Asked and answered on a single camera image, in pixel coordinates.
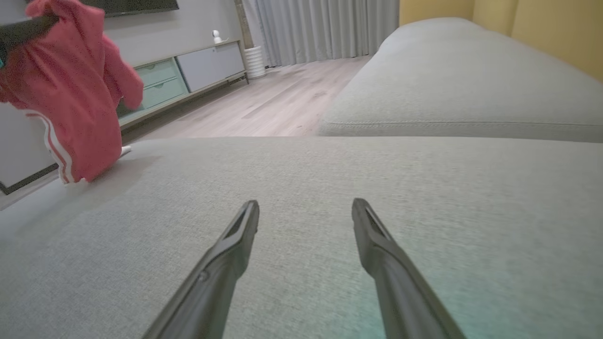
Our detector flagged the long low TV cabinet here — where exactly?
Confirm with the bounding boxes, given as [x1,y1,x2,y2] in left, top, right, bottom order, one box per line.
[0,40,249,196]

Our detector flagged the white ribbed cylinder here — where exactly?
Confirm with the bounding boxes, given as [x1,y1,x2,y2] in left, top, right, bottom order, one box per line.
[244,46,267,80]

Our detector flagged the large grey sofa seat cushion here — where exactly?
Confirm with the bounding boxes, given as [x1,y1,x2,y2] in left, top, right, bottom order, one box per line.
[0,137,603,339]

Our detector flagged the grey cabinet door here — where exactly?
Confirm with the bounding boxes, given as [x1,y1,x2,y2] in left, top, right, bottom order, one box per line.
[177,42,245,92]

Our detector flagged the black flat television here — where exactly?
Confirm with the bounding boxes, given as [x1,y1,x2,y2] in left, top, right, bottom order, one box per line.
[92,0,180,18]

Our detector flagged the teal cabinet drawer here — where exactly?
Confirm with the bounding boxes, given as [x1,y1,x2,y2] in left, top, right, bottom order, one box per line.
[141,78,190,110]
[136,59,182,88]

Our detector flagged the red Bulls 23 shorts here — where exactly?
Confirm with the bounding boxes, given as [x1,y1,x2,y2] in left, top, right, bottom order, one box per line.
[0,0,144,185]

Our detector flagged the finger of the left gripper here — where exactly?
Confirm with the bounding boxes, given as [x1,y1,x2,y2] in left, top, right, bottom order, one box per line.
[0,15,60,50]

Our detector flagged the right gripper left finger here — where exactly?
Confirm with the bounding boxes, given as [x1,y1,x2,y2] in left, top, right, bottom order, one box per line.
[141,200,261,339]

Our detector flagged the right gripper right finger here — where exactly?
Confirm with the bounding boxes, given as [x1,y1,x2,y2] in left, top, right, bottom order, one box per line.
[351,198,468,339]

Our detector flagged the grey pleated curtain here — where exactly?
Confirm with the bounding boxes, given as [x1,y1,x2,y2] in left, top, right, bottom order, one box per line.
[243,0,400,67]

